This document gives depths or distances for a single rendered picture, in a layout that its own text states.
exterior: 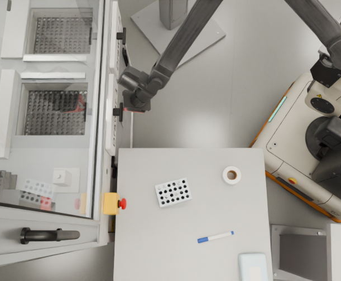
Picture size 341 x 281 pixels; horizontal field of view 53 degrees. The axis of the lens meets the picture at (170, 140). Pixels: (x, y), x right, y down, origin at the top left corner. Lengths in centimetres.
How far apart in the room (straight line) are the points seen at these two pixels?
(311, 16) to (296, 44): 158
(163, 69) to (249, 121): 128
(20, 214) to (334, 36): 85
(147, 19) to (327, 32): 165
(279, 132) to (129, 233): 104
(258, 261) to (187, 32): 82
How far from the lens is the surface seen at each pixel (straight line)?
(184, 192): 129
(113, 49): 135
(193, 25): 98
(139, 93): 113
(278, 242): 216
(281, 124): 199
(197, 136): 217
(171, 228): 132
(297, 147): 198
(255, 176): 138
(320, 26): 101
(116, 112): 126
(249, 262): 131
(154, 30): 244
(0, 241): 53
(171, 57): 104
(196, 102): 224
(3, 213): 53
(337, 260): 146
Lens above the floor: 208
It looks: 75 degrees down
